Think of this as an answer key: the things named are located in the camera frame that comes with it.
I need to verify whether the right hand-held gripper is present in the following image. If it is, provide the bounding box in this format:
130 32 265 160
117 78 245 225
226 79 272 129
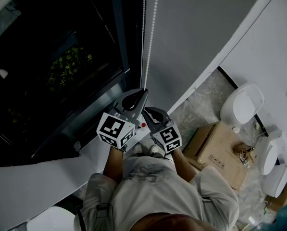
143 106 182 155

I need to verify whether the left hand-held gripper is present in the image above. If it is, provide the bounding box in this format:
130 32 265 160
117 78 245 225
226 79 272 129
96 88 150 150

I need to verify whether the white roller blind bead chain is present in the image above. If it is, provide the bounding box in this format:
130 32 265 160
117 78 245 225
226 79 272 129
139 0 161 91

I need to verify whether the person's right forearm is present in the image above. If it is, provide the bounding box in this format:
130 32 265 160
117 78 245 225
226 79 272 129
170 150 197 183

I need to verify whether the person's left forearm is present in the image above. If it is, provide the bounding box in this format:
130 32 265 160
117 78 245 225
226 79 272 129
102 145 125 184

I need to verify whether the dark framed window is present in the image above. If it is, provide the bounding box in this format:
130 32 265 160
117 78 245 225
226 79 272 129
0 0 145 168

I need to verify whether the white window sill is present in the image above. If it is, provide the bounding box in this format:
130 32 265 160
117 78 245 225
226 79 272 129
0 126 153 231

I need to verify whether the large brown cardboard box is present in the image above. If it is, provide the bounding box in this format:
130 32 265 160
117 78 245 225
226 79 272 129
182 121 257 191

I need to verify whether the green plant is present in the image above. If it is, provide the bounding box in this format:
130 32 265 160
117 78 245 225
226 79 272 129
46 46 94 94

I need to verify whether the person's beige shirt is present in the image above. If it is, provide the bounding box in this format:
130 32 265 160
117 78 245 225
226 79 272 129
81 153 240 231

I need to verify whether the white toilet with round lid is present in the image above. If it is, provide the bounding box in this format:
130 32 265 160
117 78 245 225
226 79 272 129
219 81 265 125

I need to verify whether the brass faucet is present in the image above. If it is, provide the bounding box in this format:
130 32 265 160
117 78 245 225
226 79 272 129
234 142 256 168

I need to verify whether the white toilet with long lid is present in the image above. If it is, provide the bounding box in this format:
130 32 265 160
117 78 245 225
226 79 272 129
258 129 287 176

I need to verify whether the white ceramic basin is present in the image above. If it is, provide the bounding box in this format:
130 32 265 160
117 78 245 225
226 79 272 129
26 205 77 231

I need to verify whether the grey shoulder strap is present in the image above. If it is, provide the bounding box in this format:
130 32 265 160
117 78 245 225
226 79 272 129
94 203 112 231

